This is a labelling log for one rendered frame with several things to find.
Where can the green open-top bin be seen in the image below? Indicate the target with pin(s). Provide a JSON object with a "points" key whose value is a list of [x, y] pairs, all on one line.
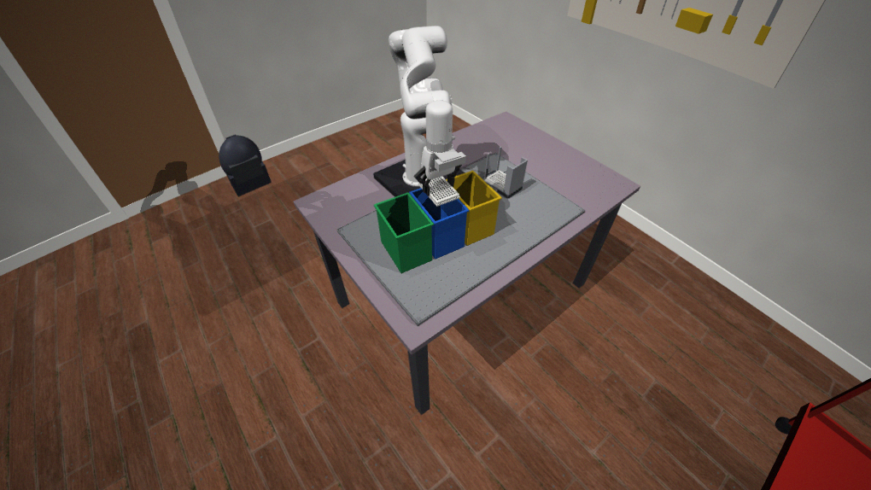
{"points": [[405, 231]]}

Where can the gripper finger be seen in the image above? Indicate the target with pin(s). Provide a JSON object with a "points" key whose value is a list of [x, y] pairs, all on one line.
{"points": [[426, 187], [450, 177]]}

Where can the blue bin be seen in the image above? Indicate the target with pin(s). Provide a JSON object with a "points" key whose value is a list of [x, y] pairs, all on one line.
{"points": [[449, 219]]}

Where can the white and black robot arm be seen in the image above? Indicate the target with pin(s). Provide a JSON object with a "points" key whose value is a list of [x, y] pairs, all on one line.
{"points": [[417, 43]]}

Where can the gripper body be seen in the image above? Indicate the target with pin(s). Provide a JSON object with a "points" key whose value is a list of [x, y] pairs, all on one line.
{"points": [[428, 159]]}

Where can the yellow open-top bin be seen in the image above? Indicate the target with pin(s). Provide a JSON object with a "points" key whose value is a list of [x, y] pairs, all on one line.
{"points": [[482, 203]]}

